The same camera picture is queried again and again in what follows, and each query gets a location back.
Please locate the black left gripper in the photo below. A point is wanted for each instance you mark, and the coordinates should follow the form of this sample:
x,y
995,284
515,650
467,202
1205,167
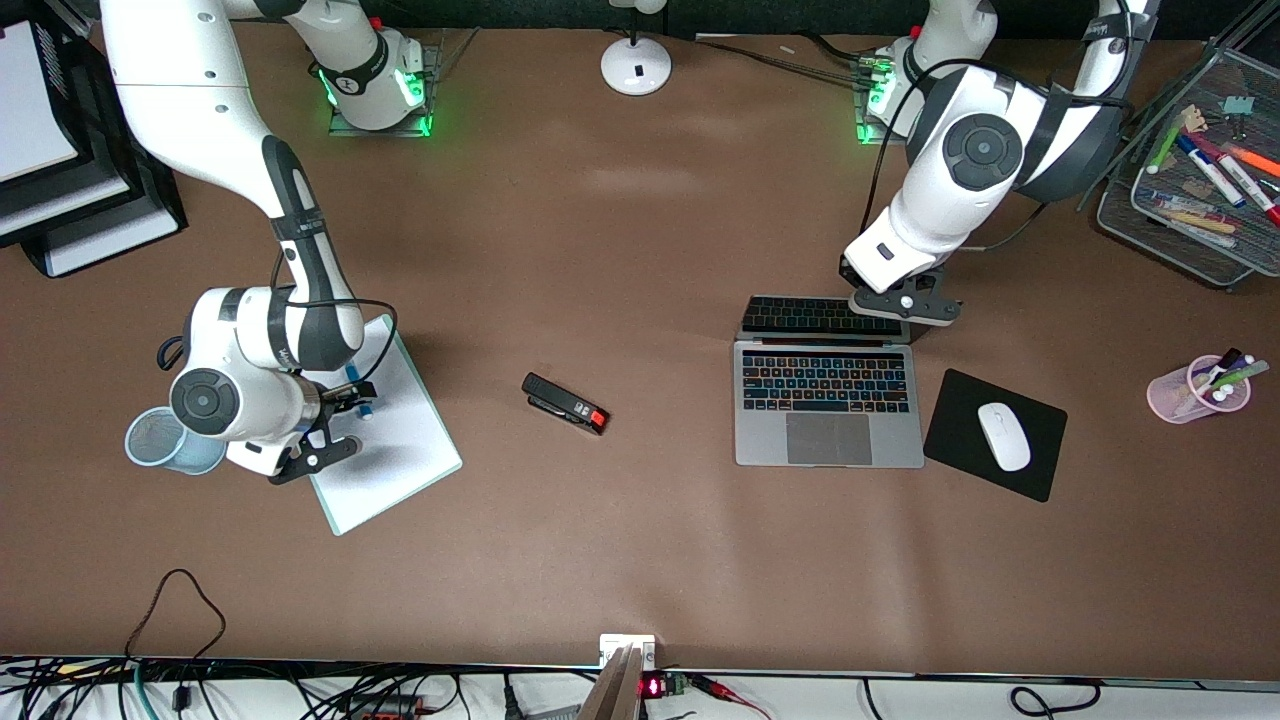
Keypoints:
x,y
850,275

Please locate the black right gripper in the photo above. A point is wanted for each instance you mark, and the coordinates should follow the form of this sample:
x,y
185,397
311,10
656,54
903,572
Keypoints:
x,y
338,397

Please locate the silver laptop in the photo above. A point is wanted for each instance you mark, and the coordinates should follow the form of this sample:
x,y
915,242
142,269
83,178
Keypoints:
x,y
830,440

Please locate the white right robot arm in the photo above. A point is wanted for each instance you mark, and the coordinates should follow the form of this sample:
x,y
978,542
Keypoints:
x,y
210,110

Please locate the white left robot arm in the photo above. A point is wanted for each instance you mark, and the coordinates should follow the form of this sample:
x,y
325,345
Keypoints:
x,y
980,150

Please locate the green marker in organizer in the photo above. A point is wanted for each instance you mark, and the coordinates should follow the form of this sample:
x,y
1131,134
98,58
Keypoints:
x,y
1167,145

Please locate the blue capped white marker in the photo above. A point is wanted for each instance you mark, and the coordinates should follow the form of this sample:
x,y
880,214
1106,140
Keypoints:
x,y
1212,172

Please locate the black marker in pink cup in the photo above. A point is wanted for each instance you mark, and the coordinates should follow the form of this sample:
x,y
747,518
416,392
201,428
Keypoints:
x,y
1228,357

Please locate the green marker in pink cup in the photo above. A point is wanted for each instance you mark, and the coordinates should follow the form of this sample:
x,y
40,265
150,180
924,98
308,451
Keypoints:
x,y
1245,374

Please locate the red capped white marker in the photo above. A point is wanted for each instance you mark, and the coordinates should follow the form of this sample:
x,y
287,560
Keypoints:
x,y
1250,190

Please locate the clipboard with white paper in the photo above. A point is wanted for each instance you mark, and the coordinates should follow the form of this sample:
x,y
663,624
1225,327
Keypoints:
x,y
400,460

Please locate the black mouse pad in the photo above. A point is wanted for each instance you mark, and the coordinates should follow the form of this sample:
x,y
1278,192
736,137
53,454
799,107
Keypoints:
x,y
955,430

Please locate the black scissors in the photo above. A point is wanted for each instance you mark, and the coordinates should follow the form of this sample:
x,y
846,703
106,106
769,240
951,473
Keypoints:
x,y
160,354

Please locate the blue mesh pen cup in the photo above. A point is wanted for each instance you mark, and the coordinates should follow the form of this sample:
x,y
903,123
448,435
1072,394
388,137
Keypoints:
x,y
150,440

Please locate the black stapler with red tip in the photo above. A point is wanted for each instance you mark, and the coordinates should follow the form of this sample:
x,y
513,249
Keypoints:
x,y
560,402

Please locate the white computer mouse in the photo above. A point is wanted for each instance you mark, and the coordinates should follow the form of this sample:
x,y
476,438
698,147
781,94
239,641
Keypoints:
x,y
1003,437

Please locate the black stacked paper tray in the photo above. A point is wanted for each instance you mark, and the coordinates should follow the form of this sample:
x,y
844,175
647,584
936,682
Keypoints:
x,y
100,235

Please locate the white lamp base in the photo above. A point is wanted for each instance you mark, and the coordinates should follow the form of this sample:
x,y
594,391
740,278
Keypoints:
x,y
636,65

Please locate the pink translucent pen cup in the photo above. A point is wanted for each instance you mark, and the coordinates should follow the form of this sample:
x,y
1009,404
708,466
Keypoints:
x,y
1170,395

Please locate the orange highlighter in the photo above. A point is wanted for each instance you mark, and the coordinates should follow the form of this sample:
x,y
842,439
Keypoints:
x,y
1255,160

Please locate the green binder clip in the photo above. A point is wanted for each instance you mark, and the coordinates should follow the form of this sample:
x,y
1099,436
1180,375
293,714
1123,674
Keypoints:
x,y
1238,105

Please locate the white paper sheet in tray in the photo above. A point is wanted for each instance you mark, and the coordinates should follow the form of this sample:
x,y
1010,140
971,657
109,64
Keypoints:
x,y
30,110

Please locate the circuit board with red display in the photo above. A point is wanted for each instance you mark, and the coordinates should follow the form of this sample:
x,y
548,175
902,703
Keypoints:
x,y
665,686

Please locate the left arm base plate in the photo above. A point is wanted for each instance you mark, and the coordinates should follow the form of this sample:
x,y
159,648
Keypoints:
x,y
862,130

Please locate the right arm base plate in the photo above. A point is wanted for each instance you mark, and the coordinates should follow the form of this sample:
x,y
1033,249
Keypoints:
x,y
345,126

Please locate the white camera stand bracket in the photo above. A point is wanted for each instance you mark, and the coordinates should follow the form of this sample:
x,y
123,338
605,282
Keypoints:
x,y
627,645

